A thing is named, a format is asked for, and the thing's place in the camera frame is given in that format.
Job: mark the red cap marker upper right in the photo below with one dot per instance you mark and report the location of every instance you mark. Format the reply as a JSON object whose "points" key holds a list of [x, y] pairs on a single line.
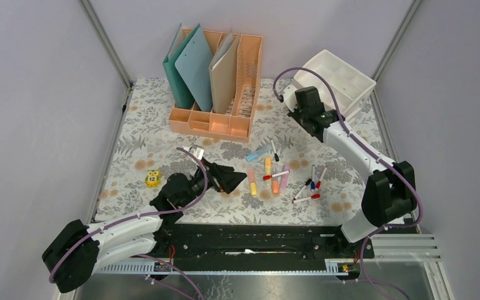
{"points": [[318, 184]]}

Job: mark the floral table cloth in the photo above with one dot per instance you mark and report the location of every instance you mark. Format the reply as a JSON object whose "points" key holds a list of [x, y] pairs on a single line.
{"points": [[147, 142]]}

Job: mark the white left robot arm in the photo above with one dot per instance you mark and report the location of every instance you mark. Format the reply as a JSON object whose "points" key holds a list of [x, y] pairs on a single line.
{"points": [[80, 250]]}

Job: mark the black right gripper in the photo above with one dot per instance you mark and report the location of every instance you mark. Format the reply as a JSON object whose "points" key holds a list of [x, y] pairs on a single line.
{"points": [[294, 115]]}

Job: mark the black cap whiteboard marker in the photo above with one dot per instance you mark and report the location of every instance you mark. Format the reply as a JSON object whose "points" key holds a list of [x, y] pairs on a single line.
{"points": [[274, 150]]}

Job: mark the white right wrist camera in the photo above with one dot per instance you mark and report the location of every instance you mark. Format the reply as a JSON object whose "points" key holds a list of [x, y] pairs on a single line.
{"points": [[289, 97]]}

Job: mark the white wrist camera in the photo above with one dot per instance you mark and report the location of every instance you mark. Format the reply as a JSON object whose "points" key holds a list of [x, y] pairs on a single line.
{"points": [[289, 97], [196, 151]]}

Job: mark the light blue folder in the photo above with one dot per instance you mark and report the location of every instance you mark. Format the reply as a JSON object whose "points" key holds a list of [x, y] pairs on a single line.
{"points": [[192, 65]]}

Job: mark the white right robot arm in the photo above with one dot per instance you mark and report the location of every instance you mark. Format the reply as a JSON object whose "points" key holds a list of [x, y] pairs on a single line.
{"points": [[389, 184]]}

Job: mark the white plastic drawer unit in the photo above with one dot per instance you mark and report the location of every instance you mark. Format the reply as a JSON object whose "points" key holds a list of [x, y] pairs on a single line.
{"points": [[351, 87]]}

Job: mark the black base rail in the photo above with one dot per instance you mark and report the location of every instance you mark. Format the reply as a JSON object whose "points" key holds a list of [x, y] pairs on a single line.
{"points": [[256, 248]]}

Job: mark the yellow owl eraser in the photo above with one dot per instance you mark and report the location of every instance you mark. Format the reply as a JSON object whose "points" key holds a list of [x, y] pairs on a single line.
{"points": [[153, 178]]}

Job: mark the orange plastic file organizer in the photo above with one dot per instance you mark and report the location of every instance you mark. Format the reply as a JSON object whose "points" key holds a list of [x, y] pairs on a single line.
{"points": [[236, 124]]}

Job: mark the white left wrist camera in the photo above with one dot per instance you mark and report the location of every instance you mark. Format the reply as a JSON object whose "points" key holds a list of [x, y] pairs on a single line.
{"points": [[196, 151]]}

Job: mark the green folder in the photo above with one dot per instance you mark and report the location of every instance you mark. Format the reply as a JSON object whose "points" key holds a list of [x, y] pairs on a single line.
{"points": [[176, 74]]}

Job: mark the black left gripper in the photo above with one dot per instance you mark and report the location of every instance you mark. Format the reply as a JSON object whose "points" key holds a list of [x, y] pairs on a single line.
{"points": [[230, 178]]}

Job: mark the blue cap marker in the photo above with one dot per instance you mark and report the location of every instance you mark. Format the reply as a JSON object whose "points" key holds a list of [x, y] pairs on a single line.
{"points": [[313, 182]]}

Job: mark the tan kraft folder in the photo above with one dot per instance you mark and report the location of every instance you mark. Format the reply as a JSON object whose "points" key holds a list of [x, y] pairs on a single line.
{"points": [[222, 71]]}

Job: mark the black cap marker right group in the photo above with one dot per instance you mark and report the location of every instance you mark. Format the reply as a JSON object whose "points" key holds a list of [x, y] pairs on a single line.
{"points": [[306, 185]]}

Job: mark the red cap marker on highlighters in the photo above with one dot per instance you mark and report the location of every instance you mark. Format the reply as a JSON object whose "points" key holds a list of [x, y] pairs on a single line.
{"points": [[276, 175]]}

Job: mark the red cap marker lowest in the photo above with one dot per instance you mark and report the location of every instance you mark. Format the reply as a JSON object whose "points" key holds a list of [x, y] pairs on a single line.
{"points": [[314, 196]]}

